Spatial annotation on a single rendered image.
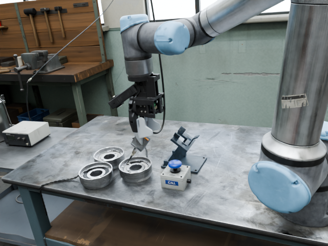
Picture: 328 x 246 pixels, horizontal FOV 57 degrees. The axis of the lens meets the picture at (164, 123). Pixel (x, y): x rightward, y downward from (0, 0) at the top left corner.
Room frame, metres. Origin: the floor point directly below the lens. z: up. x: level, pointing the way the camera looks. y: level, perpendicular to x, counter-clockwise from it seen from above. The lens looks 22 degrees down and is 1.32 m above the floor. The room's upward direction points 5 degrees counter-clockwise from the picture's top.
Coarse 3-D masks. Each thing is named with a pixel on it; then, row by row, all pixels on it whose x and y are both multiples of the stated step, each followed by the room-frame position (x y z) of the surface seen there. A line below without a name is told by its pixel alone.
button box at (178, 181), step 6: (168, 168) 0.79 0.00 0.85; (180, 168) 0.77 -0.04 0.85; (186, 168) 0.78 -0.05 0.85; (162, 174) 0.76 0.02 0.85; (168, 174) 0.75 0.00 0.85; (174, 174) 0.75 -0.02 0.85; (180, 174) 0.75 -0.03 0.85; (186, 174) 0.76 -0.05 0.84; (162, 180) 0.75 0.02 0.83; (168, 180) 0.74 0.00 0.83; (174, 180) 0.74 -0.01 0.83; (180, 180) 0.73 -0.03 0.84; (186, 180) 0.75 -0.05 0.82; (162, 186) 0.75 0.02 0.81; (168, 186) 0.74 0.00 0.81; (174, 186) 0.74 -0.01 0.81; (180, 186) 0.73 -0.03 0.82
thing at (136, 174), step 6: (138, 156) 0.89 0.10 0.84; (126, 162) 0.88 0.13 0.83; (144, 162) 0.87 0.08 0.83; (150, 162) 0.84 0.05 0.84; (120, 168) 0.82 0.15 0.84; (132, 168) 0.85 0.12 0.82; (138, 168) 0.86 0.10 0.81; (150, 168) 0.82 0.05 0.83; (120, 174) 0.82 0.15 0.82; (126, 174) 0.79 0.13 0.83; (132, 174) 0.79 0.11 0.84; (138, 174) 0.79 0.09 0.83; (144, 174) 0.79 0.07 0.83; (150, 174) 0.83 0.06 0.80; (126, 180) 0.80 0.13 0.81; (132, 180) 0.79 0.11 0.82; (138, 180) 0.79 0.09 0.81; (144, 180) 0.80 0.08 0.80
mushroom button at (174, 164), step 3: (171, 162) 0.77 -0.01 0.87; (174, 162) 0.77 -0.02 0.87; (177, 162) 0.77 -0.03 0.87; (180, 162) 0.77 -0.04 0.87; (168, 165) 0.76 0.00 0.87; (171, 165) 0.76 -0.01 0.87; (174, 165) 0.75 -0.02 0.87; (177, 165) 0.75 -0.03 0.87; (180, 165) 0.76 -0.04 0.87; (174, 168) 0.75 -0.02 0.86
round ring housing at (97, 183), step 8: (88, 168) 0.86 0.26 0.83; (112, 168) 0.83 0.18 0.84; (80, 176) 0.79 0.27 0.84; (88, 176) 0.81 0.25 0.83; (96, 176) 0.84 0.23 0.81; (104, 176) 0.78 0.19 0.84; (112, 176) 0.81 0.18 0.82; (88, 184) 0.77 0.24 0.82; (96, 184) 0.77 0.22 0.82; (104, 184) 0.79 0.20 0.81
